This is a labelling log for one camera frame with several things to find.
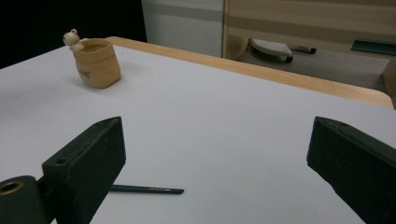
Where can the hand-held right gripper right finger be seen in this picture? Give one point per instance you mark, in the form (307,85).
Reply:
(351,161)

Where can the dark green flat bar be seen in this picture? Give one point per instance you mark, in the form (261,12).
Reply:
(375,46)

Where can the dark teal pencil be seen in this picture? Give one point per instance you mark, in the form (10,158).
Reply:
(146,189)

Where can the light wooden furniture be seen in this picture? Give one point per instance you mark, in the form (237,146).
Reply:
(311,18)

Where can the tan pen holder with bear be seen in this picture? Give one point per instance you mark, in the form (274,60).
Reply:
(97,65)

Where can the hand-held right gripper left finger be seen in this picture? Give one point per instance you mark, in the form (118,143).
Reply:
(90,161)

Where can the white cabinet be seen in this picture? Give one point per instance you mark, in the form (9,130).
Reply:
(186,28)

